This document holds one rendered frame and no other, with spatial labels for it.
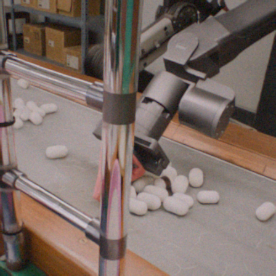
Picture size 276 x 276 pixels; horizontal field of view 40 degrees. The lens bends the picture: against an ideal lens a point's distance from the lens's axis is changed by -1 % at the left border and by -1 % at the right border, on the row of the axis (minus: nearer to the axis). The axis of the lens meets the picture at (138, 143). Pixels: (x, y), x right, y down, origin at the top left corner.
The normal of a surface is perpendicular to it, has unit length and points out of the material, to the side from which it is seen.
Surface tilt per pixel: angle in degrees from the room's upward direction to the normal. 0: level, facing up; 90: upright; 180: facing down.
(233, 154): 45
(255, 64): 90
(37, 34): 90
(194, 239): 0
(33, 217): 0
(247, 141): 0
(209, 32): 40
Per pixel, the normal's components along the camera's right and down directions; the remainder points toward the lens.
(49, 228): 0.07, -0.89
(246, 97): -0.68, 0.26
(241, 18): -0.11, -0.48
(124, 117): 0.41, 0.43
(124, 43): 0.10, 0.45
